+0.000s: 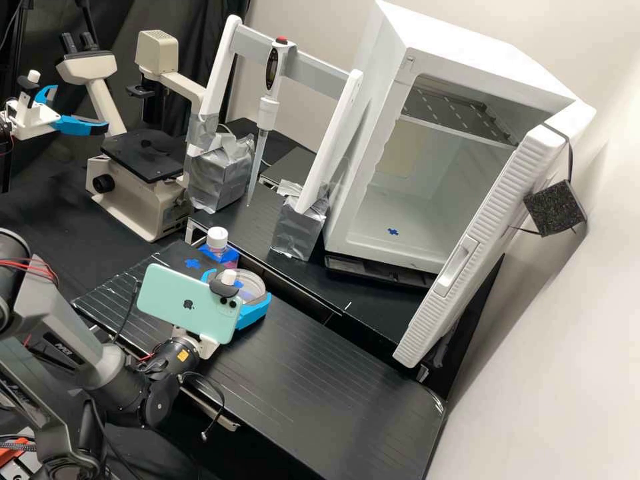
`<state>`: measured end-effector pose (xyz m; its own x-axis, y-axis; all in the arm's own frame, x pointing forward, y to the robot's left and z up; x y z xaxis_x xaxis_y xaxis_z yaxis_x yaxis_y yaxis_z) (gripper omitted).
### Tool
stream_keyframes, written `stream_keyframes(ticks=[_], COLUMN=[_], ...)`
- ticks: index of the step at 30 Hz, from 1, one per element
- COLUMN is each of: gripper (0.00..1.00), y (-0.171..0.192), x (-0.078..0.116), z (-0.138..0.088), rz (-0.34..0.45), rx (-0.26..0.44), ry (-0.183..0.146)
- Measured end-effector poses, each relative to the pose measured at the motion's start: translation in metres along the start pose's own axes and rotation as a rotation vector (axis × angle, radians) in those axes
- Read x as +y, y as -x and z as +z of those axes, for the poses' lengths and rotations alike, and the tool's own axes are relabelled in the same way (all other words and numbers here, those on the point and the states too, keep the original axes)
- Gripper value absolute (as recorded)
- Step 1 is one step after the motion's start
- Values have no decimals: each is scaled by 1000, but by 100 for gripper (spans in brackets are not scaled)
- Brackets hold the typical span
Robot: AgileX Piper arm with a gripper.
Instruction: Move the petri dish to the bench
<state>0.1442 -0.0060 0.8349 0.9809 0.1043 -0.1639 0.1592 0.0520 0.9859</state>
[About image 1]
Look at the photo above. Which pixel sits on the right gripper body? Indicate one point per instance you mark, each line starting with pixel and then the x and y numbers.
pixel 205 347

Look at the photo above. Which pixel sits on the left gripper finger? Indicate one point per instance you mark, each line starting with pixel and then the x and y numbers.
pixel 80 125
pixel 49 92

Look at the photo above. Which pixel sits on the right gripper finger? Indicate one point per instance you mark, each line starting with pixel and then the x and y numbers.
pixel 252 312
pixel 205 277

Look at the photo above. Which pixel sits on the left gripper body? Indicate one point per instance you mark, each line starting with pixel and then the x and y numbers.
pixel 30 120

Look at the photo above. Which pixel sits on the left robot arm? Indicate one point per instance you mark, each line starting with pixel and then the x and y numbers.
pixel 4 127

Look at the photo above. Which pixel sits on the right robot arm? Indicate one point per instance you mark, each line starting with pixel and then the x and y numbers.
pixel 100 360

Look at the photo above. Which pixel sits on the petri dish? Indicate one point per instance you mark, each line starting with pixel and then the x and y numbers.
pixel 252 287

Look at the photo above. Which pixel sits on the blue bottle holder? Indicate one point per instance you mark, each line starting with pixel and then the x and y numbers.
pixel 232 258

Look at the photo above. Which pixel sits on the small bottle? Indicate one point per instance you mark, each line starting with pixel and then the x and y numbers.
pixel 218 240

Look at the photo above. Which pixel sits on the black platform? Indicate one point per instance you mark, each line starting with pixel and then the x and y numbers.
pixel 310 281
pixel 310 380

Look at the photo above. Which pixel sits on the cream microscope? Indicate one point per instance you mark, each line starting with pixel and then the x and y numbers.
pixel 135 200

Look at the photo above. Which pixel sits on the white pipette stand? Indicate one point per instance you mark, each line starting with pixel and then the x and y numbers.
pixel 220 75

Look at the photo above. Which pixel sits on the pipette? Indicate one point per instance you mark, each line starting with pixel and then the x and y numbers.
pixel 272 65

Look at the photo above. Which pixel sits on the incubator door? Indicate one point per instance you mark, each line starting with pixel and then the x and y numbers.
pixel 475 250

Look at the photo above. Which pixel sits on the white incubator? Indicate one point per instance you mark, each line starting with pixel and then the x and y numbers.
pixel 450 30

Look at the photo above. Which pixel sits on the right wrist camera phone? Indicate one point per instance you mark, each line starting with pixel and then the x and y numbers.
pixel 185 300

